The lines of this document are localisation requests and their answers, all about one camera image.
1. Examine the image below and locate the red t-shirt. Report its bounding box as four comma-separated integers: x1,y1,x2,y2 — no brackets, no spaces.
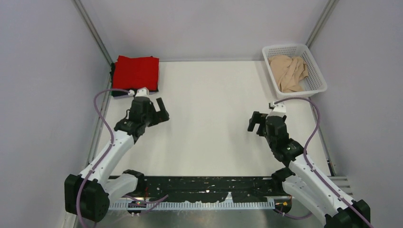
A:
112,55,160,92

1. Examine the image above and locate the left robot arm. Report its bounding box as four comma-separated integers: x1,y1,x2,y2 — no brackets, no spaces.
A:
64,96,170,222

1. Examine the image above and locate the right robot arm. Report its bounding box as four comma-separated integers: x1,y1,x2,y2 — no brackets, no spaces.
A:
248,111,371,228

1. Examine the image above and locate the beige t-shirt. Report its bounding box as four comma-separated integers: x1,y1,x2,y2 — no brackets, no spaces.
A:
269,55,308,93

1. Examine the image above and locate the white plastic basket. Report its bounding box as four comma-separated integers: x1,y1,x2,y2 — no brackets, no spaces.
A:
262,44,327,100

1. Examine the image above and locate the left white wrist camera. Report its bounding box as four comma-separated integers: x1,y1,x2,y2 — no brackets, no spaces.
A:
127,87,149,97

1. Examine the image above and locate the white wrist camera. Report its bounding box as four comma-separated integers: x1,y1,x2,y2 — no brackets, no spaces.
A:
268,101,286,118
127,87,149,97

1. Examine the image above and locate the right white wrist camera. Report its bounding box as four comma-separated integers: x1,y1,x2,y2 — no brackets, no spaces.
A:
268,101,286,118

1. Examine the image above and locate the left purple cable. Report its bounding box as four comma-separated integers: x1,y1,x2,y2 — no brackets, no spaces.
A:
76,89,169,228

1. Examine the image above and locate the white slotted cable duct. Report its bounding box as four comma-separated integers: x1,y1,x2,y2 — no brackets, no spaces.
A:
109,199,275,210

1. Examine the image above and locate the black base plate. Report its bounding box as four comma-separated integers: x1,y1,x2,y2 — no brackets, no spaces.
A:
128,176,291,203

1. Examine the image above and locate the aluminium frame rail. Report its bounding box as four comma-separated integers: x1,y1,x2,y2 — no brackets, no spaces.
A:
67,177,353,201

